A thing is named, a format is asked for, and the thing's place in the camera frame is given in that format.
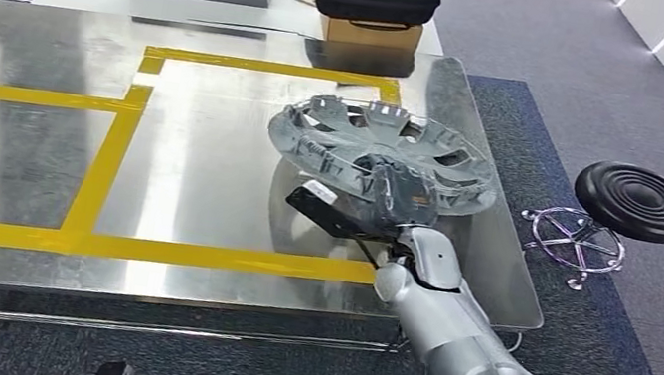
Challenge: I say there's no large yellow bench tape rectangle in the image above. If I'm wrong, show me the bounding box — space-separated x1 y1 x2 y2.
61 31 408 287

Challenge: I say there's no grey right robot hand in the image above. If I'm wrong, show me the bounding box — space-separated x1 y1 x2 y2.
342 151 449 245

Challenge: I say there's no yellow bench tape strip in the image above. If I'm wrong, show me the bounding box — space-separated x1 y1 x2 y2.
0 202 380 312

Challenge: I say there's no cardboard box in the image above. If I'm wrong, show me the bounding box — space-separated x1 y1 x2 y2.
317 9 426 57

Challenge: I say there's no white floor cable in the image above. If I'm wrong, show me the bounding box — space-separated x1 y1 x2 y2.
505 330 525 356

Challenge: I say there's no grey plastic wheel hubcap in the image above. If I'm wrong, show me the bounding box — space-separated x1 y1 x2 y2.
258 85 510 225

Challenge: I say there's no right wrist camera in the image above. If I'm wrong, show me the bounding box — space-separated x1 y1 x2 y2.
279 176 406 251

